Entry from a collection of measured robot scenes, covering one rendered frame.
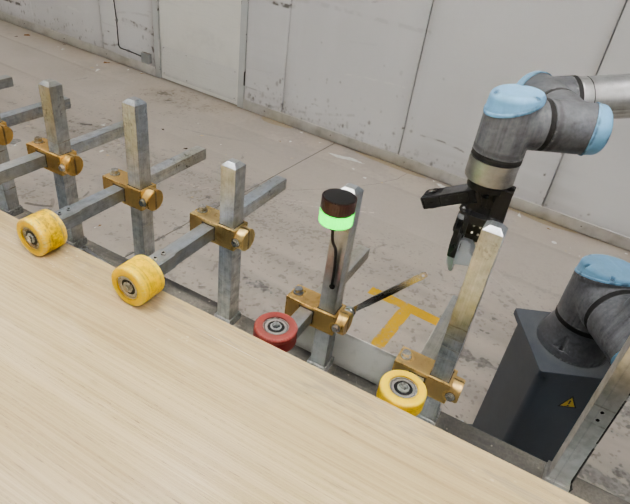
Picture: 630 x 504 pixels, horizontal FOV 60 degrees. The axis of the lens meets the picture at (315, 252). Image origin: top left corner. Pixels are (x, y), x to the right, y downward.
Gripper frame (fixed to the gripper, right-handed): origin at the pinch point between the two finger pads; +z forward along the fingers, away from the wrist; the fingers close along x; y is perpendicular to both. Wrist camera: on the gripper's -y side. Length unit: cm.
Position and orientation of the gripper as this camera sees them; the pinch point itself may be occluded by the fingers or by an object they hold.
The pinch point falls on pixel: (448, 263)
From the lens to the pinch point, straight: 115.0
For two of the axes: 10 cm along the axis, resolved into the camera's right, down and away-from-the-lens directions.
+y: 8.8, 3.5, -3.2
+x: 4.6, -4.6, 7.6
